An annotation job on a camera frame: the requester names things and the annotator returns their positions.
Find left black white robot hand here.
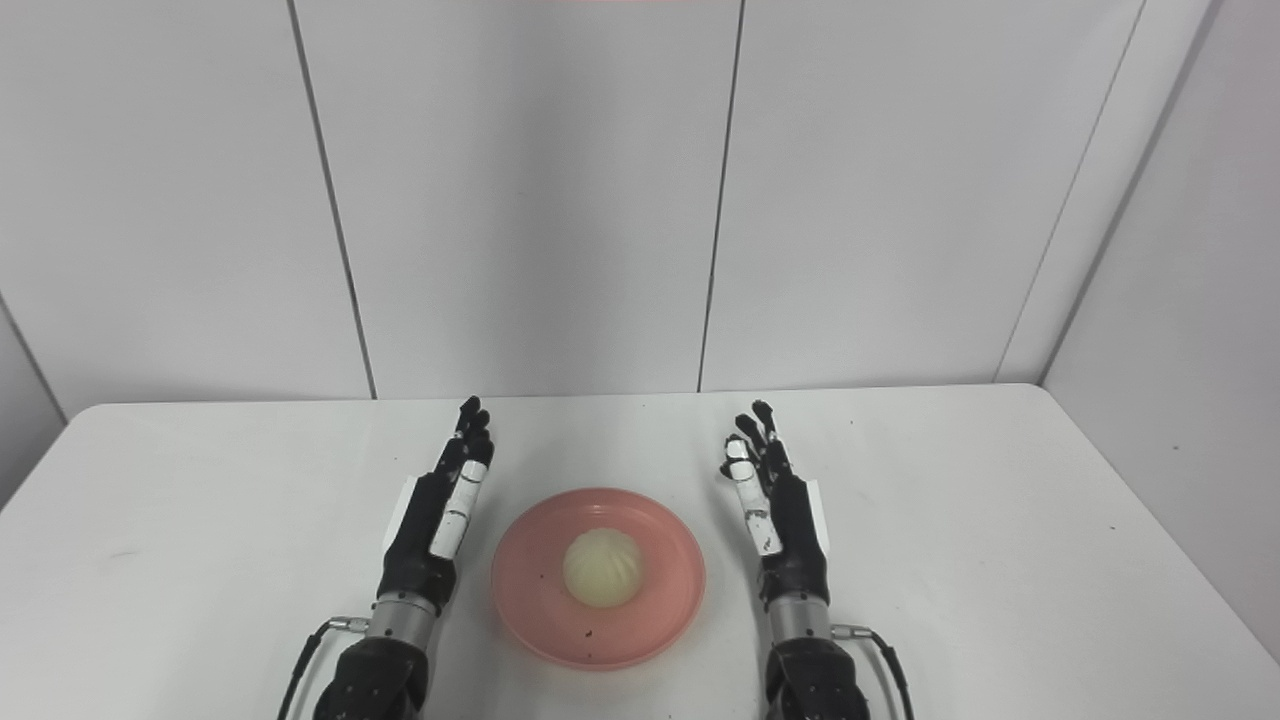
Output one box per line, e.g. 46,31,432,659
376,396,496,609

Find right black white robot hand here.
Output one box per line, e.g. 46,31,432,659
719,400,832,609

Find pink round plate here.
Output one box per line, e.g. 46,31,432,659
490,487,707,671

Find cream steamed bun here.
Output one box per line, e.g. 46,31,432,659
562,528,642,609

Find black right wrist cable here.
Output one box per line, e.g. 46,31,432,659
831,624,917,720

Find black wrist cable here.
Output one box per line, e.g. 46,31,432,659
276,617,372,720
831,624,917,720

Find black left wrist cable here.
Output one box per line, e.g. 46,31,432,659
276,617,372,720

